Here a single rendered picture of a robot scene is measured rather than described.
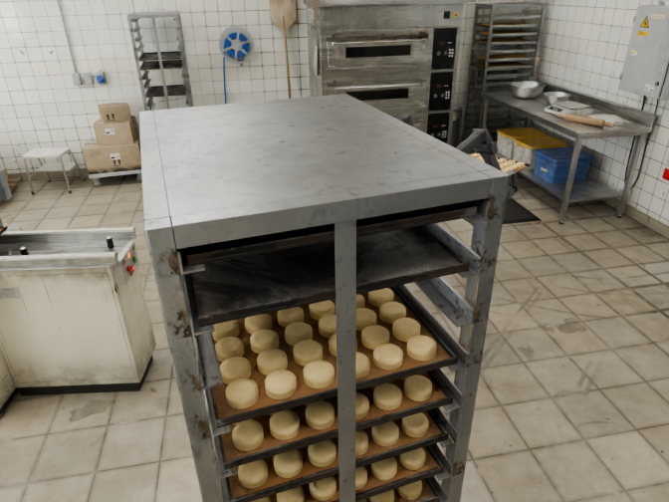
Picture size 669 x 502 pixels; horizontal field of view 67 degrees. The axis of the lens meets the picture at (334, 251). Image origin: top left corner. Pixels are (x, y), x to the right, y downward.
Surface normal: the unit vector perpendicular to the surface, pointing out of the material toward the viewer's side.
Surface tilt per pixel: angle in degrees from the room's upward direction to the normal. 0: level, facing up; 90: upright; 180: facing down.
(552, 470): 0
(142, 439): 0
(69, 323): 90
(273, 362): 0
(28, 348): 90
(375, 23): 90
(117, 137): 93
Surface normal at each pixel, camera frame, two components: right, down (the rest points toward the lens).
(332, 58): 0.19, 0.47
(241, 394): -0.02, -0.88
